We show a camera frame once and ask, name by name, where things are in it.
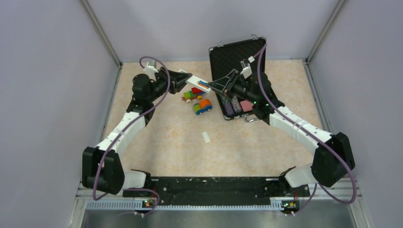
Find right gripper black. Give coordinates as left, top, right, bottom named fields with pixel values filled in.
left=208, top=70, right=259, bottom=105

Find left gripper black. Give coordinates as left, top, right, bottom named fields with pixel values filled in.
left=147, top=66, right=193, bottom=103

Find white remote control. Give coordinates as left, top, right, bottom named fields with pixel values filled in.
left=185, top=73, right=212, bottom=93

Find orange battery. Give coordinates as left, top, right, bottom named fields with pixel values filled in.
left=198, top=82, right=208, bottom=88

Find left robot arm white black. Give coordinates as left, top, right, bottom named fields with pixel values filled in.
left=82, top=67, right=192, bottom=200

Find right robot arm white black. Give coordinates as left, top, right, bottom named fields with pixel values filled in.
left=207, top=70, right=355, bottom=196

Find red blue brick truck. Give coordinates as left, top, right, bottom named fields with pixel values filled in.
left=182, top=87, right=205, bottom=103

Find black poker chip case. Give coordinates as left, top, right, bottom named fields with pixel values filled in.
left=209, top=37, right=284, bottom=124

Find orange blue toy car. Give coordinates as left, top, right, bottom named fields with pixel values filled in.
left=193, top=99, right=212, bottom=115

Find blue purple chip stack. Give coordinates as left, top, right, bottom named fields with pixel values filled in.
left=230, top=96, right=242, bottom=114

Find green purple chip stack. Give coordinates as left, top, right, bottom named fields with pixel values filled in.
left=220, top=96, right=234, bottom=116

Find pink card deck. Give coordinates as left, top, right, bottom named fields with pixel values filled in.
left=240, top=100, right=254, bottom=112

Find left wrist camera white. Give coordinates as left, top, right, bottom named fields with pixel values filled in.
left=143, top=60, right=158, bottom=77

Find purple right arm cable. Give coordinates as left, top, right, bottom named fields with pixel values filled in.
left=251, top=44, right=358, bottom=205

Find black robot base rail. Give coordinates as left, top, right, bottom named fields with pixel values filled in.
left=123, top=177, right=311, bottom=211

